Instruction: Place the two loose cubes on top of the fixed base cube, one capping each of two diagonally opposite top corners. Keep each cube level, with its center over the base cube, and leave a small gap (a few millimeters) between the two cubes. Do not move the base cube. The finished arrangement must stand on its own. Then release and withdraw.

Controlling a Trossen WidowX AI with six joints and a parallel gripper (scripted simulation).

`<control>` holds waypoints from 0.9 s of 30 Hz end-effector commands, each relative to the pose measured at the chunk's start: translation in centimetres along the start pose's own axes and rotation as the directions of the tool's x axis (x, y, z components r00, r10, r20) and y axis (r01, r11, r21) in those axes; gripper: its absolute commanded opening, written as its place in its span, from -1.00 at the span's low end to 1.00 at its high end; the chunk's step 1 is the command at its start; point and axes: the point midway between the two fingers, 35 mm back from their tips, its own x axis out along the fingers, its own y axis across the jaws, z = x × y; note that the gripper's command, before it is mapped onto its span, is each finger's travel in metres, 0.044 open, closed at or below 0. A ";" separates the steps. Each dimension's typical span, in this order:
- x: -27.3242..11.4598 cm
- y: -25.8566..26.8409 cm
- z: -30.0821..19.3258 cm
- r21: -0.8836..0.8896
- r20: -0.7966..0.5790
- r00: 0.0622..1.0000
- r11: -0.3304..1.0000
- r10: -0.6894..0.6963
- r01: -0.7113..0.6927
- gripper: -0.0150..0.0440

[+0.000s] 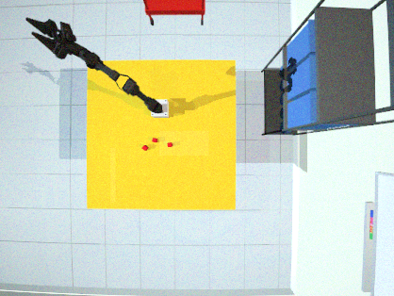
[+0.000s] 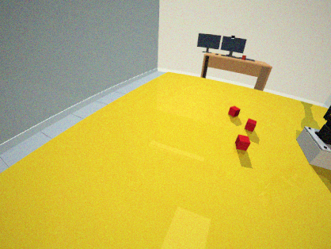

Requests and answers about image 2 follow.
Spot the red cube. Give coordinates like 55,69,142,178
245,119,257,132
228,106,241,117
235,134,251,151

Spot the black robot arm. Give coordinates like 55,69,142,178
315,106,331,145

